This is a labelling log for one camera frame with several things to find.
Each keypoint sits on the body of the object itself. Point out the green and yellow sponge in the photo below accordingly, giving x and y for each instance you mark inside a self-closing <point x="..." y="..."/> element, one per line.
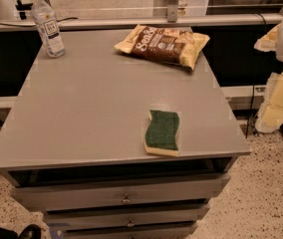
<point x="160" y="136"/>

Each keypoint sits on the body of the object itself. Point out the brown chip bag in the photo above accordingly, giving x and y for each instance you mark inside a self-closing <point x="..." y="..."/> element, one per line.
<point x="165" y="45"/>

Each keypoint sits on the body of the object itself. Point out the grey drawer cabinet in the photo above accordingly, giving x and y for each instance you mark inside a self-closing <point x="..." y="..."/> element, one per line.
<point x="82" y="118"/>

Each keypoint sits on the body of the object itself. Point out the bottom grey drawer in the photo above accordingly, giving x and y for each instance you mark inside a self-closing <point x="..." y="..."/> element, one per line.
<point x="151" y="231"/>

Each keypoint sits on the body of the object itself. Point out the grey drawer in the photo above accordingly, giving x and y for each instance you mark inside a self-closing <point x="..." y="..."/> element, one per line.
<point x="127" y="217"/>
<point x="151" y="231"/>
<point x="116" y="193"/>

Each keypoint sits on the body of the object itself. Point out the clear plastic water bottle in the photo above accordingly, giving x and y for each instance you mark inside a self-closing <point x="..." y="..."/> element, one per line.
<point x="47" y="26"/>

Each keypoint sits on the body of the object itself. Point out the middle grey drawer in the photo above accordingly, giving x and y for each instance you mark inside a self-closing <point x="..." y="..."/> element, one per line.
<point x="127" y="217"/>

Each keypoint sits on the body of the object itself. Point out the top grey drawer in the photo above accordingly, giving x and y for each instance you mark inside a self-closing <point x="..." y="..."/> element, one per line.
<point x="116" y="193"/>

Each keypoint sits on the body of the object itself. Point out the black object bottom left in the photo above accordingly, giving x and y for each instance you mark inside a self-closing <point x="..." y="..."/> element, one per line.
<point x="32" y="231"/>

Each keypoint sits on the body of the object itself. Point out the grey metal rail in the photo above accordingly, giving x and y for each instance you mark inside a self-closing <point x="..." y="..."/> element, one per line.
<point x="207" y="20"/>

